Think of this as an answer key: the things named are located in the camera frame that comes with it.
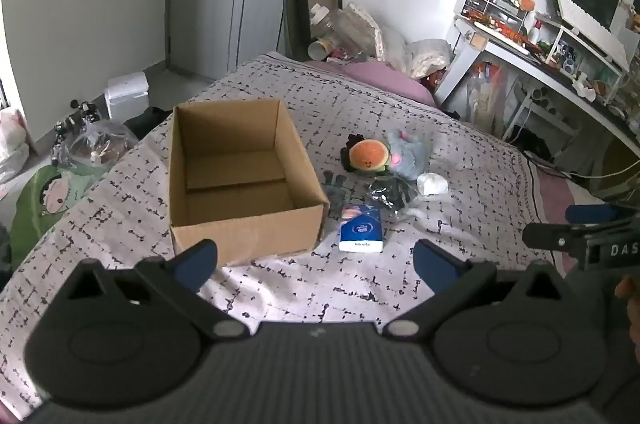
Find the clear bag with black item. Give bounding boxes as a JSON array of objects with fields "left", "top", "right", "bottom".
[{"left": 365, "top": 178, "right": 422, "bottom": 219}]

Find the brown cardboard box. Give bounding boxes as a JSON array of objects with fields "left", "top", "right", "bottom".
[{"left": 167, "top": 98, "right": 331, "bottom": 267}]

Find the clear plastic jar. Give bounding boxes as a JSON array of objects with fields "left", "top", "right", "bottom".
[{"left": 309, "top": 4, "right": 362, "bottom": 40}]

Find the clear bag under desk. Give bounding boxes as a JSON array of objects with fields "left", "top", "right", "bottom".
[{"left": 462, "top": 64, "right": 512, "bottom": 131}]

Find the white cloth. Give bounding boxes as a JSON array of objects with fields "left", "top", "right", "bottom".
[{"left": 416, "top": 172, "right": 449, "bottom": 197}]

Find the blue tissue pack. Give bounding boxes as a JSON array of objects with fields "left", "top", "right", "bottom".
[{"left": 338, "top": 204, "right": 383, "bottom": 253}]

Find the grey knit glove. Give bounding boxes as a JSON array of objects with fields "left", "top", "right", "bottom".
[{"left": 320, "top": 171, "right": 352, "bottom": 221}]

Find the orange burger plush toy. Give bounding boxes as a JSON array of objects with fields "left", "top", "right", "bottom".
[{"left": 348, "top": 139, "right": 391, "bottom": 175}]

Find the white cable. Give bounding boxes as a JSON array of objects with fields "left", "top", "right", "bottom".
[{"left": 522, "top": 149, "right": 640, "bottom": 181}]

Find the green cartoon cushion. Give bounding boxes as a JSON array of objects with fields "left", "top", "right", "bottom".
[{"left": 10, "top": 164, "right": 109, "bottom": 257}]

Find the white desk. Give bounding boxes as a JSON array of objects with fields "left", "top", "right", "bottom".
[{"left": 434, "top": 14, "right": 640, "bottom": 165}]

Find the white keyboard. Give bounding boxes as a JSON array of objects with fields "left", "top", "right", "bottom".
[{"left": 555, "top": 0, "right": 630, "bottom": 65}]

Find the white crumpled plastic bag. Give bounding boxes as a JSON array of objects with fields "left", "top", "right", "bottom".
[{"left": 406, "top": 38, "right": 454, "bottom": 79}]

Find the white printed plastic bag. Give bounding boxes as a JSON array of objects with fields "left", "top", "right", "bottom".
[{"left": 0, "top": 108, "right": 32, "bottom": 185}]

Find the black tripod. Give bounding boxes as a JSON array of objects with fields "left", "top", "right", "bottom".
[{"left": 54, "top": 100, "right": 100, "bottom": 149}]

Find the person's right hand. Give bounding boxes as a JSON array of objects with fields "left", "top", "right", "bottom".
[{"left": 614, "top": 276, "right": 640, "bottom": 355}]

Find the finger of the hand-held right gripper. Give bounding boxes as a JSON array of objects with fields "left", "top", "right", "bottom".
[
  {"left": 522, "top": 223, "right": 590, "bottom": 251},
  {"left": 566, "top": 203, "right": 626, "bottom": 225}
]

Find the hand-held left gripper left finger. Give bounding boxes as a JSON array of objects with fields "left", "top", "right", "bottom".
[{"left": 64, "top": 239, "right": 251, "bottom": 341}]

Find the white box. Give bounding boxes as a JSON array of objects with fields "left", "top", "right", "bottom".
[{"left": 104, "top": 71, "right": 151, "bottom": 123}]

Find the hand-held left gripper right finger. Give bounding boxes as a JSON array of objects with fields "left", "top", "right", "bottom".
[{"left": 384, "top": 239, "right": 568, "bottom": 341}]

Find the white monitor riser shelf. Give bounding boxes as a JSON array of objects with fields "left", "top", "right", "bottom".
[{"left": 535, "top": 14, "right": 629, "bottom": 77}]

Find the clear bag with patterned cloth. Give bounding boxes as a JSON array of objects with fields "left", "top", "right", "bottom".
[{"left": 344, "top": 2, "right": 387, "bottom": 60}]

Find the pink pillow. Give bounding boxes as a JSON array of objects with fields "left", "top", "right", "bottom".
[{"left": 305, "top": 60, "right": 437, "bottom": 107}]

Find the grey fluffy plush toy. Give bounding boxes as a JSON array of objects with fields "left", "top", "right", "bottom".
[{"left": 386, "top": 129, "right": 431, "bottom": 181}]

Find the clear round plastic bag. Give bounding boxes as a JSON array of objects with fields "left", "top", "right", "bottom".
[{"left": 60, "top": 121, "right": 140, "bottom": 167}]

